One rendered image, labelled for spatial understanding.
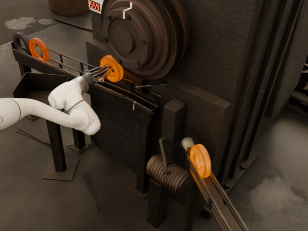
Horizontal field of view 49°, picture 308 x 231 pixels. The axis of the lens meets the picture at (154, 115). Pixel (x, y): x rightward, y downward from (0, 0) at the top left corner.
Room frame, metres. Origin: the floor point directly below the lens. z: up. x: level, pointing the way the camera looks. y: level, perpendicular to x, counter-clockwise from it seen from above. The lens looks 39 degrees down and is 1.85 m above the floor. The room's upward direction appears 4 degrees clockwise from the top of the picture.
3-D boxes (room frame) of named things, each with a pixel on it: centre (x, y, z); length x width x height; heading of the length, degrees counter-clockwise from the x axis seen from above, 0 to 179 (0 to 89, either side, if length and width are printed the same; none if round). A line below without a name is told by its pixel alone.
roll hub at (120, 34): (1.42, 0.15, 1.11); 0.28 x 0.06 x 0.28; 54
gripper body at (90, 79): (1.49, 0.35, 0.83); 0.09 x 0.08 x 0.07; 144
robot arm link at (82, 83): (1.43, 0.39, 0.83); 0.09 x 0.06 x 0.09; 54
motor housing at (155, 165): (1.20, -0.09, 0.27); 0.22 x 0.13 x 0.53; 54
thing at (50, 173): (1.58, 0.65, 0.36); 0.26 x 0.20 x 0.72; 89
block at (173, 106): (1.37, -0.11, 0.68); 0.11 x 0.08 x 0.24; 144
